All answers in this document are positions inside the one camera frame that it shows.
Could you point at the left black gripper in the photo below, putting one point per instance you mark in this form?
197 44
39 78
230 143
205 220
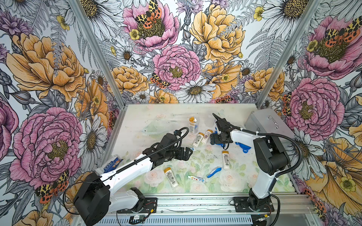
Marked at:
185 156

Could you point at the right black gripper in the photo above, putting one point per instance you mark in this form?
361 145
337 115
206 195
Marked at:
216 141

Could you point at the white bottle yellow cap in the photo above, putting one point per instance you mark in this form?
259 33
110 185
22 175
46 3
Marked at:
226 160
206 136
198 139
192 125

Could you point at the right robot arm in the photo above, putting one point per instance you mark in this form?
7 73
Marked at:
270 154

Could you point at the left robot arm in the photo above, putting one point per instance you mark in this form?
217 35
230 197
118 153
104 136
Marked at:
97 195

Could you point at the clear plastic cup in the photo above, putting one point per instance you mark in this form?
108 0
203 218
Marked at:
197 125
209 121

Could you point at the blue lid lower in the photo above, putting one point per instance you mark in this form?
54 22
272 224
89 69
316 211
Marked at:
244 147

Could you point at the white bottle near front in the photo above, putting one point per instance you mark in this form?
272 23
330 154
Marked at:
171 177

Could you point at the silver metal case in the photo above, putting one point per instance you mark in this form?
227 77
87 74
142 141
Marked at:
267 121

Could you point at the toothpaste tube lower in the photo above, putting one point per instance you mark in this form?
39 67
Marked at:
197 178

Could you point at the blue white packet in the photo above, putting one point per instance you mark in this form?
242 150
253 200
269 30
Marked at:
110 165

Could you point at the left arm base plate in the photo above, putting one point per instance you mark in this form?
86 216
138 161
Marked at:
148 205

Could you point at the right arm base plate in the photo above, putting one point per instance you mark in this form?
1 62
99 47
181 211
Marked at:
250 204

